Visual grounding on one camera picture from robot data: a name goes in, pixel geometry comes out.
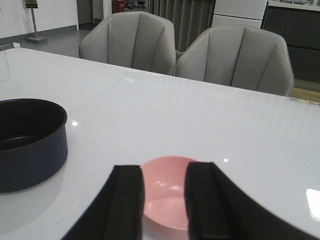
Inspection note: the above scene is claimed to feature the sign stand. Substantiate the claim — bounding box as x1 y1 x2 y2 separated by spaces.
25 0 48 44

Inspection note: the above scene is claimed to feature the right grey chair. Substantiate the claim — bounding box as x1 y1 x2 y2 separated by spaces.
175 25 295 97

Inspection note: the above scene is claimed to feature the dark blue saucepan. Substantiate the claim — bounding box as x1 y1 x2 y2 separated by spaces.
0 98 68 193

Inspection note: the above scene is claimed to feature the pink bowl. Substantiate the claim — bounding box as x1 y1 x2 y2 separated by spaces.
141 155 196 238

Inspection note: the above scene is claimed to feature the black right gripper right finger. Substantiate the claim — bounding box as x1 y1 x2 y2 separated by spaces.
184 162 314 240

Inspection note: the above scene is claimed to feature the left grey chair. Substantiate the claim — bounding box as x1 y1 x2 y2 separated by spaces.
78 11 176 76

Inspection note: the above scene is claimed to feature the grey chair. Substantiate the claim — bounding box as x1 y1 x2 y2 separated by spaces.
175 25 295 97
78 11 176 76

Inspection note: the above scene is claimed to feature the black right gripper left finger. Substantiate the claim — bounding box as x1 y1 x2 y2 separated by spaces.
63 165 145 240

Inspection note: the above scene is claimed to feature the red bin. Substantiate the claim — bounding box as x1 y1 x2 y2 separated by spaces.
111 0 125 14

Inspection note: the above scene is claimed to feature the white cabinet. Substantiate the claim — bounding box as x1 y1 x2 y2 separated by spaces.
211 0 268 28

